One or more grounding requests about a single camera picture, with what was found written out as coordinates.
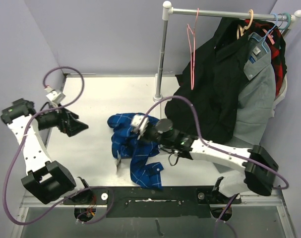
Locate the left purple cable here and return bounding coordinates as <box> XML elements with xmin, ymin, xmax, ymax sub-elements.
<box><xmin>1</xmin><ymin>66</ymin><xmax>114</xmax><ymax>226</ymax></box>

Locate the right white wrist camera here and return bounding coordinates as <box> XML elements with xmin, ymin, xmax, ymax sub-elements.
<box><xmin>130</xmin><ymin>114</ymin><xmax>149</xmax><ymax>140</ymax></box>

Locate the beige hanger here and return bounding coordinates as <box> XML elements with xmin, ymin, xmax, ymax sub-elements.
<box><xmin>236</xmin><ymin>9</ymin><xmax>254</xmax><ymax>40</ymax></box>

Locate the black hanging shirt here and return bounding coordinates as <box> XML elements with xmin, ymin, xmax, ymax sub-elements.
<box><xmin>174</xmin><ymin>17</ymin><xmax>248</xmax><ymax>144</ymax></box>

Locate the blue hanger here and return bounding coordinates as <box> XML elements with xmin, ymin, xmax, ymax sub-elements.
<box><xmin>249</xmin><ymin>19</ymin><xmax>281</xmax><ymax>55</ymax></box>

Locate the white hanging garment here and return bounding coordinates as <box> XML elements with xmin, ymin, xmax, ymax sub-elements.
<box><xmin>271</xmin><ymin>75</ymin><xmax>288</xmax><ymax>118</ymax></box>

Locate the metal clothes rack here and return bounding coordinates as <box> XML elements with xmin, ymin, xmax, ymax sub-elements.
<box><xmin>153</xmin><ymin>0</ymin><xmax>301</xmax><ymax>102</ymax></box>

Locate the red plaid hanging shirt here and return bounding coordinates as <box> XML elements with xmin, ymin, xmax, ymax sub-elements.
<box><xmin>248</xmin><ymin>20</ymin><xmax>287</xmax><ymax>96</ymax></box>

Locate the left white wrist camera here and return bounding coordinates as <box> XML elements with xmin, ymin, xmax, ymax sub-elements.
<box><xmin>44</xmin><ymin>86</ymin><xmax>65</xmax><ymax>107</ymax></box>

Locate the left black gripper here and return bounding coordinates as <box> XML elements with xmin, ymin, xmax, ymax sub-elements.
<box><xmin>37</xmin><ymin>102</ymin><xmax>88</xmax><ymax>136</ymax></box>

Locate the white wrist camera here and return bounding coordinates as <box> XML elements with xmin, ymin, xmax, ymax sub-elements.
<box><xmin>44</xmin><ymin>86</ymin><xmax>65</xmax><ymax>107</ymax></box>
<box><xmin>130</xmin><ymin>114</ymin><xmax>149</xmax><ymax>140</ymax></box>

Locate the pink wire hanger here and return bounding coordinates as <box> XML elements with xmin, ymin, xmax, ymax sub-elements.
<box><xmin>186</xmin><ymin>8</ymin><xmax>199</xmax><ymax>90</ymax></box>

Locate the grey hanging shirt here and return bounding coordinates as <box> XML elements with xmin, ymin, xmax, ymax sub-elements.
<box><xmin>212</xmin><ymin>32</ymin><xmax>276</xmax><ymax>174</ymax></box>

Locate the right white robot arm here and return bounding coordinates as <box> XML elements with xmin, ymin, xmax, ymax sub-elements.
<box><xmin>131</xmin><ymin>116</ymin><xmax>278</xmax><ymax>203</ymax></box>

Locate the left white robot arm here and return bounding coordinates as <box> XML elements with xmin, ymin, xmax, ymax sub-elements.
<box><xmin>0</xmin><ymin>98</ymin><xmax>93</xmax><ymax>204</ymax></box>

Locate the blue plaid shirt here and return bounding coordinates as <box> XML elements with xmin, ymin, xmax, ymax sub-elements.
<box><xmin>107</xmin><ymin>113</ymin><xmax>164</xmax><ymax>189</ymax></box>

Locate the teal hanger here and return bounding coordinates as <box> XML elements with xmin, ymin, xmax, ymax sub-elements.
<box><xmin>278</xmin><ymin>12</ymin><xmax>292</xmax><ymax>31</ymax></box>

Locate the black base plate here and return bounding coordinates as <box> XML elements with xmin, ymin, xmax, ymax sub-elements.
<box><xmin>63</xmin><ymin>186</ymin><xmax>229</xmax><ymax>218</ymax></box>

